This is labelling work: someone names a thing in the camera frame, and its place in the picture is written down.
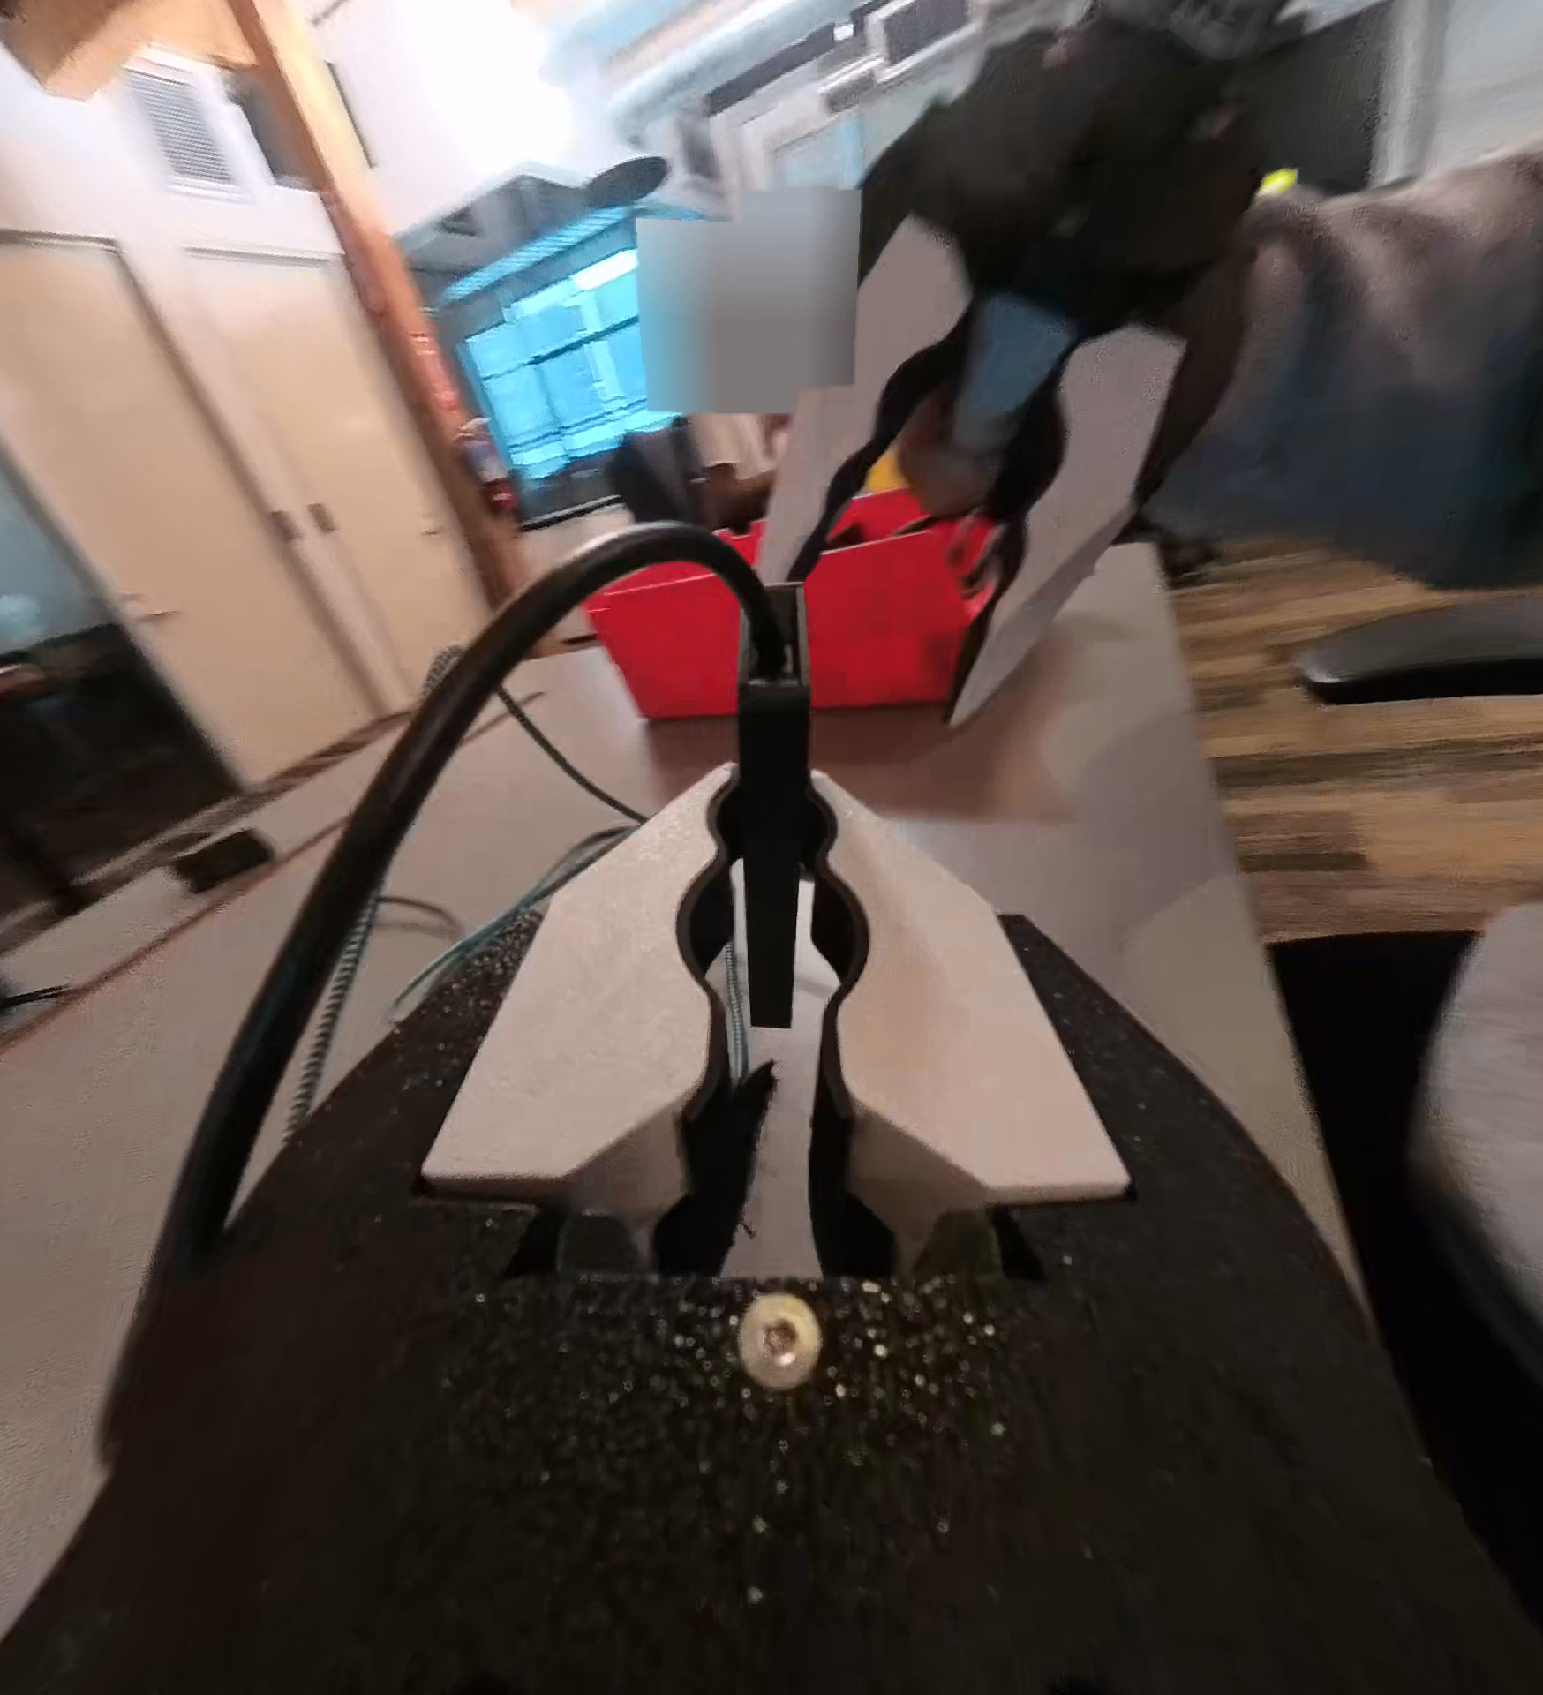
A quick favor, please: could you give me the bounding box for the teal braided cable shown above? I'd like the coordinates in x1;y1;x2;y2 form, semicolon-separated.
279;689;647;1156

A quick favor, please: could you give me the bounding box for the black usb hub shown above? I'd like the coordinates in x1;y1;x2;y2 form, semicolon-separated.
732;583;812;1033

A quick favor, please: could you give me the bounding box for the white double door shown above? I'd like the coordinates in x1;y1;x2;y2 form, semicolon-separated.
0;225;488;787

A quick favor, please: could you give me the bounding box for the person's grey clothing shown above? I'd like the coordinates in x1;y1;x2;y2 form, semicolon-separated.
1409;901;1543;1448

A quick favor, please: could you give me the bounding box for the wooden pillar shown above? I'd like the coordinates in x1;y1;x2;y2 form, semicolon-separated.
228;0;526;599

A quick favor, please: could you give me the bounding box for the person's right forearm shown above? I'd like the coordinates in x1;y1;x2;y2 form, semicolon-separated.
1141;134;1543;592

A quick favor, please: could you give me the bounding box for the red plastic bin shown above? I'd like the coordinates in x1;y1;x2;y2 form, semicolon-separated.
581;484;1001;724

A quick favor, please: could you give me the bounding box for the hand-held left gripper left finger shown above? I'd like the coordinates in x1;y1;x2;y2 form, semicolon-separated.
418;766;746;1216

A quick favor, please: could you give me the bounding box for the red fire extinguisher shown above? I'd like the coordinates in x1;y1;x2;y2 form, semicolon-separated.
459;414;521;527

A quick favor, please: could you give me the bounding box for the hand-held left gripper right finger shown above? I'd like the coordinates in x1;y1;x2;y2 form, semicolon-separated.
799;768;1134;1216

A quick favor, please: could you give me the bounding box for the black office chair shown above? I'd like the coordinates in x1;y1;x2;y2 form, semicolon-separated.
1291;612;1543;708

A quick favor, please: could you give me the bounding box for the black adapter with cable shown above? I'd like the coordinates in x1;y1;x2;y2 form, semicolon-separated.
103;522;794;1459

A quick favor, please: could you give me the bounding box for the small black battery pack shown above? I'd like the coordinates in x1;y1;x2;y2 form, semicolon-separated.
173;825;279;895

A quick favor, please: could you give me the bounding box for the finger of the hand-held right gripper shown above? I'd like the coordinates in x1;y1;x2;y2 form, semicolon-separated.
950;324;1194;730
761;215;986;585

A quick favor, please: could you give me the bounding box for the wall air vent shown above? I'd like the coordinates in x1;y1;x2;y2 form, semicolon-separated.
124;66;251;200

